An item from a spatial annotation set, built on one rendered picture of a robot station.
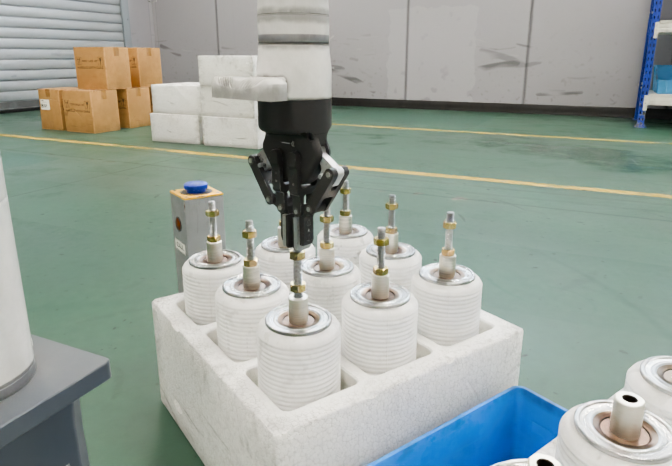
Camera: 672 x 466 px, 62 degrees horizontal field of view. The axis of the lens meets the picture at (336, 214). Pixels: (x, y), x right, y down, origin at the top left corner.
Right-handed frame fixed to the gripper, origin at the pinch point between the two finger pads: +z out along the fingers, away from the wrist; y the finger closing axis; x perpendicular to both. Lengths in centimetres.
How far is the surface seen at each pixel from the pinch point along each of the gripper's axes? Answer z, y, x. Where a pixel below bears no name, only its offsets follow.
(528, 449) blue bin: 31.8, -19.2, -23.2
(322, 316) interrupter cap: 10.4, -1.8, -2.1
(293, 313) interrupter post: 9.4, -0.3, 1.0
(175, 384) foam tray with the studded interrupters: 28.2, 23.9, 1.9
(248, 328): 14.3, 8.3, 0.5
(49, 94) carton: 9, 396, -137
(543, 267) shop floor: 35, 8, -100
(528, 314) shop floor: 36, 0, -70
